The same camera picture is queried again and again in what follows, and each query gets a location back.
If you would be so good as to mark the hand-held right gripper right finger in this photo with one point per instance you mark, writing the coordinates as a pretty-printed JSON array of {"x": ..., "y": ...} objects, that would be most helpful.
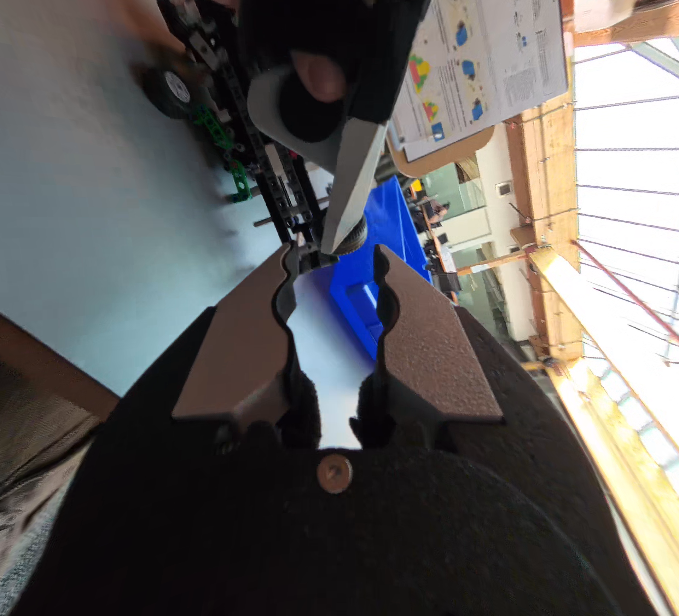
[{"x": 435, "y": 356}]

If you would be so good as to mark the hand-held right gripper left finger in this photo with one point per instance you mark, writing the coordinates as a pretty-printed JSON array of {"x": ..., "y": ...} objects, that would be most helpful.
[{"x": 238, "y": 350}]

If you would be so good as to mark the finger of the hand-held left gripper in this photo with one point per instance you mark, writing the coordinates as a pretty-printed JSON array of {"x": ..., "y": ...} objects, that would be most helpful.
[{"x": 353, "y": 181}]

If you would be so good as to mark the black lego vehicle model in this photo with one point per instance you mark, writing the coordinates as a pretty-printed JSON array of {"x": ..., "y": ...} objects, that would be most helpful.
[{"x": 236, "y": 85}]

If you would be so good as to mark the blue plastic bin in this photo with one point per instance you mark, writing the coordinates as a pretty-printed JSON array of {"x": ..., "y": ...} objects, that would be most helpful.
[{"x": 392, "y": 223}]

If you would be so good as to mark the printed instruction sheet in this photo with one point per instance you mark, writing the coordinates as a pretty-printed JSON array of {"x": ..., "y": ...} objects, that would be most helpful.
[{"x": 493, "y": 43}]

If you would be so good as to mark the brown clipboard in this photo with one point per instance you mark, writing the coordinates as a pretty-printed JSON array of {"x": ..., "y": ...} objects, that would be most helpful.
[{"x": 456, "y": 151}]

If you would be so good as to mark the wooden handrail beam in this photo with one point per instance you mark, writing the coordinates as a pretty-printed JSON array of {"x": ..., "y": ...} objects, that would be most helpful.
[{"x": 599, "y": 388}]

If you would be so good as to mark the wooden railing post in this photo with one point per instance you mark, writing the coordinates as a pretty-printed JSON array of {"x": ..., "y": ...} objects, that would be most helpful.
[{"x": 546, "y": 175}]

